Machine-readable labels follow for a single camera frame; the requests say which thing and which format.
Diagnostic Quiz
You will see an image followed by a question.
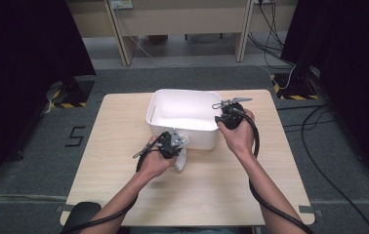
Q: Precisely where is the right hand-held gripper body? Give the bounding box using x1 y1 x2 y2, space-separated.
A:
211 97 254 132

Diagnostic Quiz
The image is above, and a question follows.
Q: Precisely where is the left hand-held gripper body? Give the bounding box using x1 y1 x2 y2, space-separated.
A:
157 128 185 161

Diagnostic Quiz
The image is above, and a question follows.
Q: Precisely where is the white cloth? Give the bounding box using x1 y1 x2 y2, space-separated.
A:
172 133 190 173

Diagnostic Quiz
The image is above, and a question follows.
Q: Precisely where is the white plastic basket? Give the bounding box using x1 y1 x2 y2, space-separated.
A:
145 88 223 151

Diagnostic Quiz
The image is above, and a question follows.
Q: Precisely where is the person's left hand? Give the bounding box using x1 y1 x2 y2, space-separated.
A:
138 136 180 180

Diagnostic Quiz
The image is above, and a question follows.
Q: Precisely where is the person's right hand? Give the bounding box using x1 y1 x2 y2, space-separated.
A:
217 108 258 161

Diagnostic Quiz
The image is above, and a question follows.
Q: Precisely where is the black stand base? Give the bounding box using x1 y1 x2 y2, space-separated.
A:
269 64 321 101
46 76 96 110

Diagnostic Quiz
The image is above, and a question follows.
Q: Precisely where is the beige desk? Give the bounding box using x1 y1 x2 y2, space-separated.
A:
65 0 301 67

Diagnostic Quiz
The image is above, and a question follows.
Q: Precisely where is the black chair armrest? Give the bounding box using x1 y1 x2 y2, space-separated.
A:
62 202 103 234

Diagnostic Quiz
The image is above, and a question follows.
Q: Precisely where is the grey tape strip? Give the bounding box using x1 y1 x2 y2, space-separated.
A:
55 204 76 214
298 204 324 218

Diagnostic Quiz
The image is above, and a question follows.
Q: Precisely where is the black curtain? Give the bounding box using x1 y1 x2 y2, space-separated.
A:
280 0 369 193
0 0 97 196

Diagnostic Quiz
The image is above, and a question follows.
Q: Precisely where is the thin grey strap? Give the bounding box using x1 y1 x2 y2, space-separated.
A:
133 142 156 160

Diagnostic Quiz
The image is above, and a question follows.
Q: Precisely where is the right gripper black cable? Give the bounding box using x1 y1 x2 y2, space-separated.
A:
230 106 315 234

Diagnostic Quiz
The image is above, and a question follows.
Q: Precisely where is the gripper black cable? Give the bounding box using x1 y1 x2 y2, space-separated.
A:
230 106 315 234
60 130 171 234

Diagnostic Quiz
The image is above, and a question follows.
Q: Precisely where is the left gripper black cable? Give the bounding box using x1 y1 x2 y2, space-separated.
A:
60 130 171 234

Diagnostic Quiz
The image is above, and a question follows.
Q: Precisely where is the long black floor cable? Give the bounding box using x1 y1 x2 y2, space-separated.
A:
276 102 369 234

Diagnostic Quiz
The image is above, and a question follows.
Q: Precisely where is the bundle of black cables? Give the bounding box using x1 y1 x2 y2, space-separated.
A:
247 0 296 69

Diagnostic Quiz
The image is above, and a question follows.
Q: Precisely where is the wall power socket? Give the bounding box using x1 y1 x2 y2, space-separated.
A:
109 0 134 10

